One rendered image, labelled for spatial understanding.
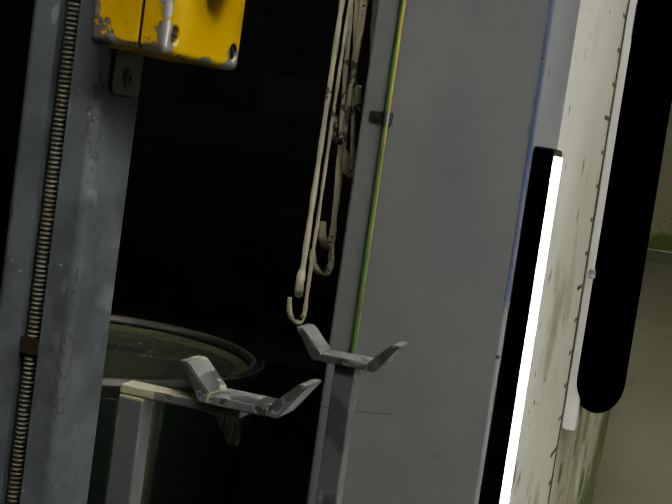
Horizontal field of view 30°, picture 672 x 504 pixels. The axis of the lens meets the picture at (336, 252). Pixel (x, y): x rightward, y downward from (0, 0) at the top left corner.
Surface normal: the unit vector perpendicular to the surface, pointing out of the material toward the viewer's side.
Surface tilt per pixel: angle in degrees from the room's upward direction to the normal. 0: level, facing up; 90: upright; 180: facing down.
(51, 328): 90
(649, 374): 57
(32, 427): 90
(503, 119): 90
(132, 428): 90
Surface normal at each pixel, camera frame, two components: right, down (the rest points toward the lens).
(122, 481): -0.31, 0.04
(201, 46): 0.94, 0.16
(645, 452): -0.18, -0.51
